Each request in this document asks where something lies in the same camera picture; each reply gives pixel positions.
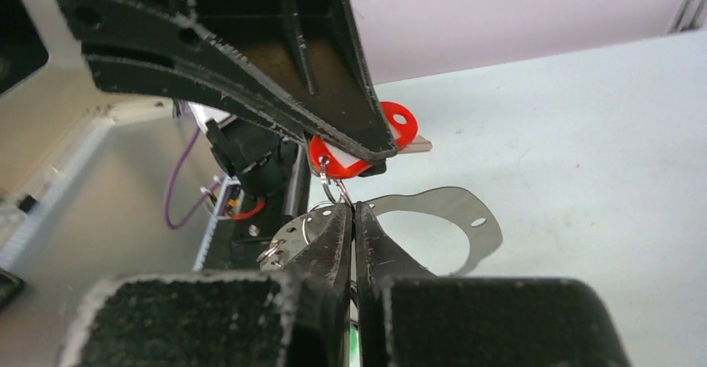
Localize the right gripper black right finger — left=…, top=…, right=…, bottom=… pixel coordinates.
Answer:
left=354, top=203, right=630, bottom=366

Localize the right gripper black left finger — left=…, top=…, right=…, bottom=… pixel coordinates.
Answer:
left=58, top=204, right=354, bottom=366

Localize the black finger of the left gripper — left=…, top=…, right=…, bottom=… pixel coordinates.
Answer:
left=52, top=0, right=382, bottom=163
left=209, top=0, right=380, bottom=139

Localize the red tagged key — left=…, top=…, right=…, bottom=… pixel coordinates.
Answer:
left=308, top=101, right=433, bottom=179

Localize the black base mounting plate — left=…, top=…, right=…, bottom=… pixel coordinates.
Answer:
left=201, top=143, right=311, bottom=270

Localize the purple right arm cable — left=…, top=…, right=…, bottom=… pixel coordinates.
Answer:
left=163, top=127, right=222, bottom=230

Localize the grey slotted cable duct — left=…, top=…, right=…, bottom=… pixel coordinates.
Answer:
left=192, top=175, right=239, bottom=272

